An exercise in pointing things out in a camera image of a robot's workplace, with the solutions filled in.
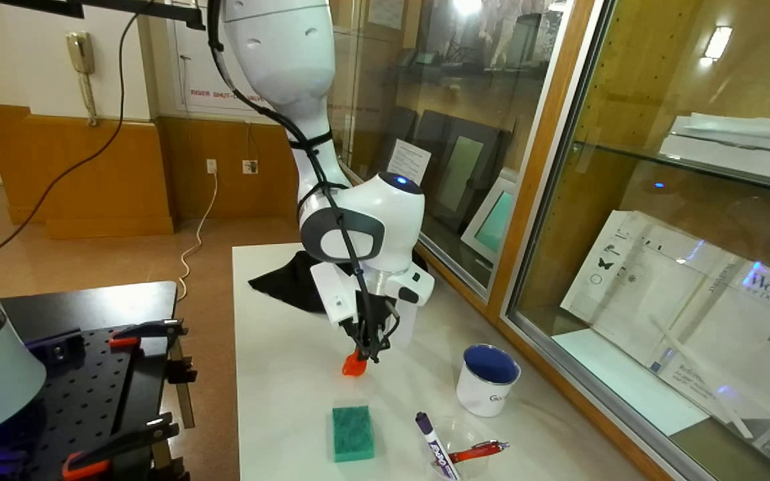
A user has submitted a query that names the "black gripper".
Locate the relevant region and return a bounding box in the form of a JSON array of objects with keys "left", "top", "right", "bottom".
[{"left": 345, "top": 290, "right": 403, "bottom": 366}]

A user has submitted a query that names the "red conical bottle lid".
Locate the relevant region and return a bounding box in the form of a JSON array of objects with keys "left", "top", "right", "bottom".
[{"left": 339, "top": 350, "right": 371, "bottom": 383}]

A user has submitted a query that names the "white cup blue inside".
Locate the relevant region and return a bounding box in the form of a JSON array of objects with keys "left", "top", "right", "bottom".
[{"left": 455, "top": 343, "right": 525, "bottom": 419}]

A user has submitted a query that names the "green sponge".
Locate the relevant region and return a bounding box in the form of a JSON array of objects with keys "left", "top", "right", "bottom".
[{"left": 330, "top": 405, "right": 378, "bottom": 466}]

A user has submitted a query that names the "black cloth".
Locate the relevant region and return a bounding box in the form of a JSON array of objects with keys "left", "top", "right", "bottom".
[{"left": 247, "top": 250, "right": 434, "bottom": 316}]

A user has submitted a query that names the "red pen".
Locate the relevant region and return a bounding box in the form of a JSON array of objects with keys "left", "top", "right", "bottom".
[{"left": 447, "top": 438, "right": 508, "bottom": 466}]

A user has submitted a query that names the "white framed teal screen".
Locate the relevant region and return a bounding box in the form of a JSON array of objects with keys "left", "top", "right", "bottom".
[{"left": 460, "top": 172, "right": 522, "bottom": 268}]

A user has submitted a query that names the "white paper sign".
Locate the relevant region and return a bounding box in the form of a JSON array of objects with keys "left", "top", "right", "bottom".
[{"left": 386, "top": 137, "right": 437, "bottom": 190}]

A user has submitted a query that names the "dark framed panel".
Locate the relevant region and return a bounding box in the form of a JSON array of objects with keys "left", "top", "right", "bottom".
[{"left": 418, "top": 111, "right": 513, "bottom": 235}]

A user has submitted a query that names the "wooden glass display case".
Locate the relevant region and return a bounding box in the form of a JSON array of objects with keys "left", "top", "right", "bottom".
[{"left": 326, "top": 0, "right": 770, "bottom": 481}]

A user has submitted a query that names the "white flat paper sheet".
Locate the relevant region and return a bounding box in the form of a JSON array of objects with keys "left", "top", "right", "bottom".
[{"left": 548, "top": 326, "right": 712, "bottom": 438}]

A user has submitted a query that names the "white butterfly print booklet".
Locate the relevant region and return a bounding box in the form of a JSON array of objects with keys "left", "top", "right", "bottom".
[{"left": 558, "top": 210, "right": 739, "bottom": 378}]

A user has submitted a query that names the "black perforated mounting board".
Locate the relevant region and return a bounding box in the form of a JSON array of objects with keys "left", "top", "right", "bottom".
[{"left": 0, "top": 278, "right": 199, "bottom": 481}]

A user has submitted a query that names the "wooden counter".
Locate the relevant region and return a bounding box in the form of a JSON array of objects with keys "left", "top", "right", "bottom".
[{"left": 0, "top": 103, "right": 176, "bottom": 242}]

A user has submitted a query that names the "white software manual book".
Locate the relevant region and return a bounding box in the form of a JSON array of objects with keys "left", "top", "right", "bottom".
[{"left": 651, "top": 258, "right": 770, "bottom": 430}]

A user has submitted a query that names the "white paper stack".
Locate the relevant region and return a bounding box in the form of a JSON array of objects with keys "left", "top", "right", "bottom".
[{"left": 659, "top": 111, "right": 770, "bottom": 190}]

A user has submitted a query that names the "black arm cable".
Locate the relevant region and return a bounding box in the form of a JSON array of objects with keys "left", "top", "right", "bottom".
[{"left": 207, "top": 0, "right": 398, "bottom": 362}]

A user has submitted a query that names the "white power cable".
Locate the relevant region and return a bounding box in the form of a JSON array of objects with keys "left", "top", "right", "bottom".
[{"left": 173, "top": 168, "right": 223, "bottom": 304}]

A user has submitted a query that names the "orange handled black clamp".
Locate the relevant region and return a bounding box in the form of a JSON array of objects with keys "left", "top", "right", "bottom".
[
  {"left": 104, "top": 319, "right": 191, "bottom": 357},
  {"left": 61, "top": 411, "right": 181, "bottom": 481}
]

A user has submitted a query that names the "white wall notice board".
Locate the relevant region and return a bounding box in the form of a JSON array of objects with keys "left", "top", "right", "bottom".
[{"left": 173, "top": 29, "right": 259, "bottom": 124}]

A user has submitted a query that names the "black hanging cable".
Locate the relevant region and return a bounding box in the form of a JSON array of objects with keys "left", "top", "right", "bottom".
[{"left": 0, "top": 12, "right": 145, "bottom": 262}]

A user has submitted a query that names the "beige wall phone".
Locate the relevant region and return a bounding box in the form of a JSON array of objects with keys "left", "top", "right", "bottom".
[{"left": 65, "top": 29, "right": 103, "bottom": 128}]

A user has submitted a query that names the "black camera boom bar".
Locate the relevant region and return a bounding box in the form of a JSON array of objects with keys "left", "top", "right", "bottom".
[{"left": 0, "top": 0, "right": 208, "bottom": 36}]

